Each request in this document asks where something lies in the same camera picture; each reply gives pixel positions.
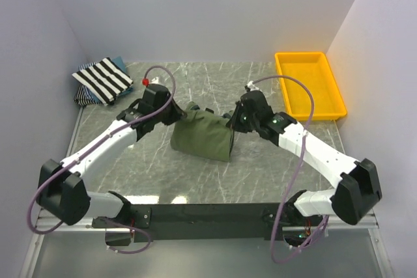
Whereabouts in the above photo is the thin striped navy tank top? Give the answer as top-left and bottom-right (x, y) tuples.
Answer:
(74, 85), (102, 107)

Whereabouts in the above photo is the black white striped tank top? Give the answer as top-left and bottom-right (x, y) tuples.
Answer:
(72, 57), (134, 105)

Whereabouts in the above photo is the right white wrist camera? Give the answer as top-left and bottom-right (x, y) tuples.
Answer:
(240, 81), (265, 102)

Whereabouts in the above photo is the yellow plastic tray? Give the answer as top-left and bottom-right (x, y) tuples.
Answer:
(275, 51), (347, 121)

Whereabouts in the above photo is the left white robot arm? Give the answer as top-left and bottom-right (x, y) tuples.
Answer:
(35, 99), (186, 227)

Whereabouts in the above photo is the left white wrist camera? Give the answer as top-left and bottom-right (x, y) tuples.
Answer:
(141, 78), (171, 111)

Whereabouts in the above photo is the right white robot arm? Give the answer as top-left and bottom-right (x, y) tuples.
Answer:
(228, 98), (382, 225)

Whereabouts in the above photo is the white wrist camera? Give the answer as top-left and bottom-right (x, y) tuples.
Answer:
(141, 78), (171, 111)
(240, 81), (265, 102)

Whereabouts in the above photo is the green motorcycle tank top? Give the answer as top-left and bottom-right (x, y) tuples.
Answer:
(170, 102), (234, 162)

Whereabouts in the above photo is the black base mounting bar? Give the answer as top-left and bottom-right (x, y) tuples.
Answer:
(122, 203), (278, 240)

